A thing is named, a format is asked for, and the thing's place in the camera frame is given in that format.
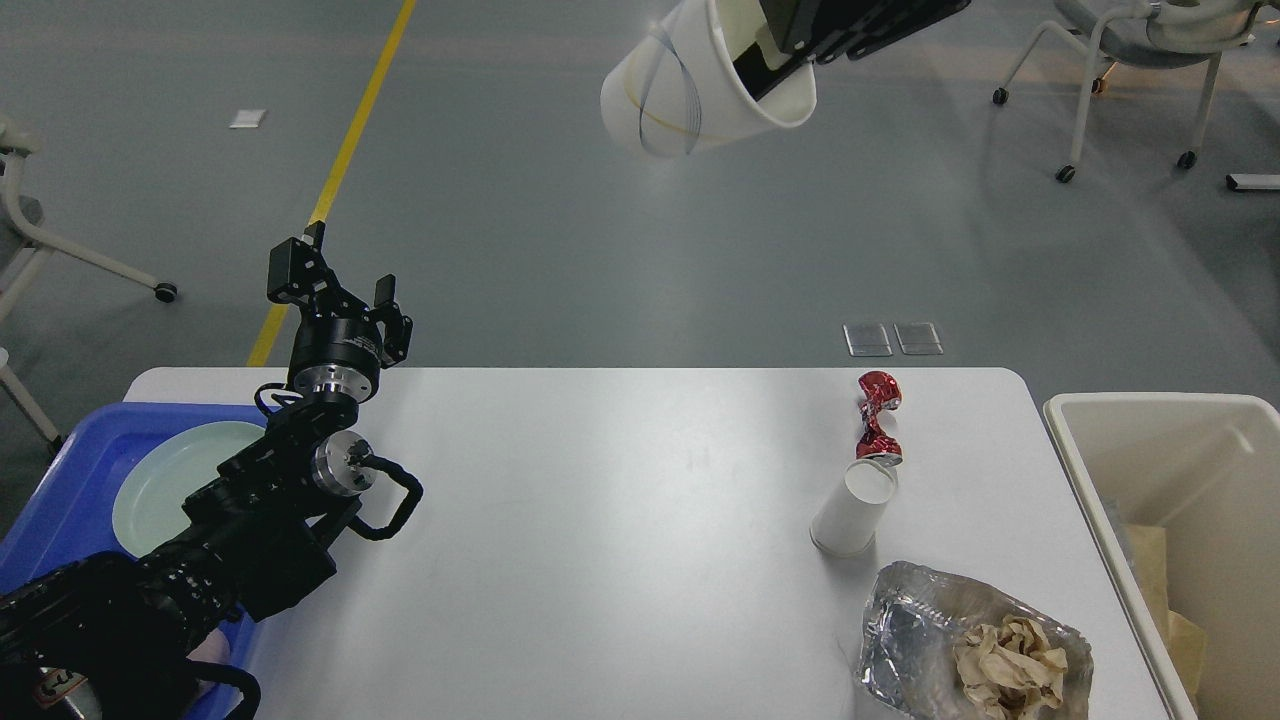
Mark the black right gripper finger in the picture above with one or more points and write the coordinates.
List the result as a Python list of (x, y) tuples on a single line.
[(826, 30), (763, 64)]

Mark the right floor outlet plate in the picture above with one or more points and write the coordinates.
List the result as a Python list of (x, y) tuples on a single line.
[(919, 339)]

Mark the floor outlet plate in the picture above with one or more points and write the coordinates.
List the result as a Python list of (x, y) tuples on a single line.
[(919, 339), (867, 340)]

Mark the light green plate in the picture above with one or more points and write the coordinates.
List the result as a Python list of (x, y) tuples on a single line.
[(148, 509)]

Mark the beige plastic bin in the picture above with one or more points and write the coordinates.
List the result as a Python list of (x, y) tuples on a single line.
[(1206, 469)]

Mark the crumpled brown paper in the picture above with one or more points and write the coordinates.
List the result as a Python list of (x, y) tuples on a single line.
[(1011, 670)]

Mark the left floor outlet plate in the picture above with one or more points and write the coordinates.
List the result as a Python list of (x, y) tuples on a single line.
[(867, 340)]

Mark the blue plastic tray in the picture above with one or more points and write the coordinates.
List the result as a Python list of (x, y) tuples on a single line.
[(60, 500)]

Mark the white paper bowl cup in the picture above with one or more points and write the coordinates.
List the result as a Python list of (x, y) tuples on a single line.
[(676, 93)]

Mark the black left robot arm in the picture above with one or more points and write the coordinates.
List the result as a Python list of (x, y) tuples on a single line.
[(313, 476)]

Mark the grey office chair right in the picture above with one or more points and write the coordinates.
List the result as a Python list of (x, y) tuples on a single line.
[(1157, 35)]

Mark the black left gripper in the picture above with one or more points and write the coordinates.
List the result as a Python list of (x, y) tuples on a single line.
[(330, 353)]

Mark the brown paper bag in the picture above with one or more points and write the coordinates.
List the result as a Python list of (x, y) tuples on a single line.
[(1185, 641)]

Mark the small beige cup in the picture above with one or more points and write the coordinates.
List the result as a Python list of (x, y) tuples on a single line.
[(846, 524)]

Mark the crushed red can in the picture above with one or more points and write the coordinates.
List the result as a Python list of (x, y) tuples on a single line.
[(882, 394)]

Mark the silver foil tray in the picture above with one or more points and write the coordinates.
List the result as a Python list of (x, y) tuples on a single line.
[(916, 617)]

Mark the white bar on floor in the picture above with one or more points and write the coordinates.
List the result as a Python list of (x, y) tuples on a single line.
[(1252, 182)]

